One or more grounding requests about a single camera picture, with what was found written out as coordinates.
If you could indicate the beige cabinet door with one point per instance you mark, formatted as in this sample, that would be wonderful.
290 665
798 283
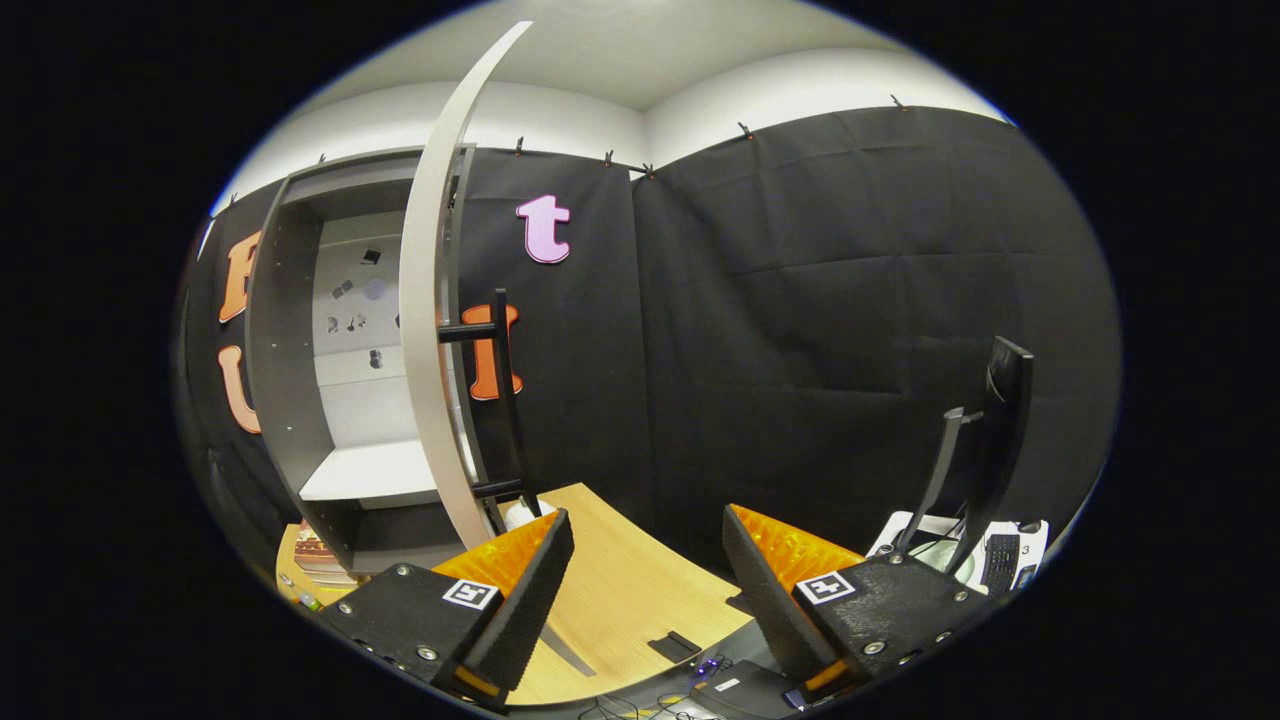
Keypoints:
420 350

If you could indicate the black monitor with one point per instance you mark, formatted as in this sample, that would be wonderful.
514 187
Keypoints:
1010 400

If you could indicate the black electronics box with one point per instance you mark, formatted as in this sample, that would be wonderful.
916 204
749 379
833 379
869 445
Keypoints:
745 690

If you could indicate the white side table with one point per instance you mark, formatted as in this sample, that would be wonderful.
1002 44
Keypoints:
905 525

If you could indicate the small black device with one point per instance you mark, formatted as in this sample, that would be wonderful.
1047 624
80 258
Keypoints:
675 646

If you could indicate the white round coaster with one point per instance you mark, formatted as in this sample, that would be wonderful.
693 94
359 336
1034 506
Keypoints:
515 515

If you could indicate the black keyboard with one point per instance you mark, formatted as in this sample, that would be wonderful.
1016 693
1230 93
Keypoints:
1000 562

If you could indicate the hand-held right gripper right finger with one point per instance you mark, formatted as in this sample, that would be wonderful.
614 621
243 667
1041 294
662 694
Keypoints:
770 610

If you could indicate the stack of books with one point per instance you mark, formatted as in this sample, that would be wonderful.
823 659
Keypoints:
315 552

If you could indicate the black backdrop cloth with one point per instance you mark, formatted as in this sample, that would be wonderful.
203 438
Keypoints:
800 300

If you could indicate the dark grey cabinet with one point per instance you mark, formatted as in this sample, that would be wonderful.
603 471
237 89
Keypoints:
275 380

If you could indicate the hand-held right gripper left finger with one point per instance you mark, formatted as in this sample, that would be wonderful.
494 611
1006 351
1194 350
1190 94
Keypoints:
535 600

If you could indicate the row of black cloth clips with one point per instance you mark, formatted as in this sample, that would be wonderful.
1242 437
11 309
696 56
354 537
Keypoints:
745 130

